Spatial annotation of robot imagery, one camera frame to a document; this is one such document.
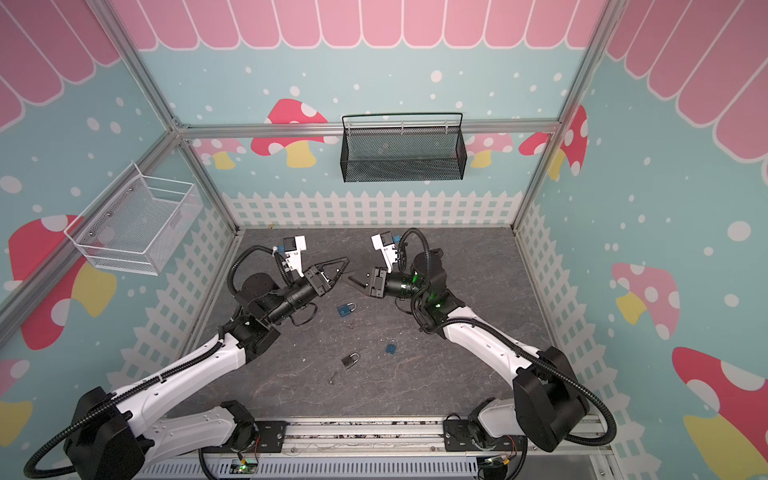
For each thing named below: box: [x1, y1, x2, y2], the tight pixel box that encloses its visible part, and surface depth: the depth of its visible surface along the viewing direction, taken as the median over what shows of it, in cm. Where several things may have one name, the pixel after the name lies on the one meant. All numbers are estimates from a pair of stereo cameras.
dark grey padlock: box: [341, 352, 360, 369], surface depth 89 cm
